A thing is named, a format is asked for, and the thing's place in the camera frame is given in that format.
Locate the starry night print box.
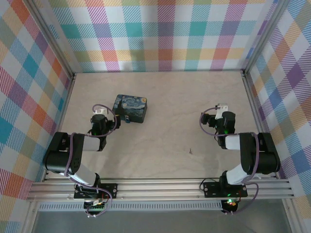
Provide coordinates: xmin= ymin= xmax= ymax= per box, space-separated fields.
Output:
xmin=112 ymin=94 xmax=149 ymax=124

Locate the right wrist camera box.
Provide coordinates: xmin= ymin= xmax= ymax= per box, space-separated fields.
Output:
xmin=215 ymin=102 xmax=229 ymax=119

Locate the aluminium side rail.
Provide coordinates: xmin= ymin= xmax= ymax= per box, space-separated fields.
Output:
xmin=42 ymin=72 xmax=77 ymax=182
xmin=241 ymin=69 xmax=280 ymax=180

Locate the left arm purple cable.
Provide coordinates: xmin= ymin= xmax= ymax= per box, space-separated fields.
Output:
xmin=64 ymin=104 xmax=121 ymax=218

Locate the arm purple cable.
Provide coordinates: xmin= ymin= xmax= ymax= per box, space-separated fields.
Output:
xmin=64 ymin=104 xmax=121 ymax=218
xmin=199 ymin=107 xmax=259 ymax=216

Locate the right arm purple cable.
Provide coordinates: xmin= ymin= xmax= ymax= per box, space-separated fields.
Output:
xmin=199 ymin=107 xmax=259 ymax=216

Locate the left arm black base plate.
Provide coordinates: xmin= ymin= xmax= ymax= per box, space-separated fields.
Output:
xmin=73 ymin=183 xmax=118 ymax=200

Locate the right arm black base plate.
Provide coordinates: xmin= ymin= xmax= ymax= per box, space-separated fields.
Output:
xmin=203 ymin=181 xmax=249 ymax=198

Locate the aluminium mounting rail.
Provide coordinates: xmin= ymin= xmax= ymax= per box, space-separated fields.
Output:
xmin=26 ymin=178 xmax=295 ymax=202

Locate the slotted grey cable duct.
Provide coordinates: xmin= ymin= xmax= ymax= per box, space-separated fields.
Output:
xmin=38 ymin=200 xmax=223 ymax=212

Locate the aluminium frame post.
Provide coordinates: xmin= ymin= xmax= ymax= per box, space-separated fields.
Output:
xmin=27 ymin=0 xmax=75 ymax=79
xmin=242 ymin=0 xmax=290 ymax=74

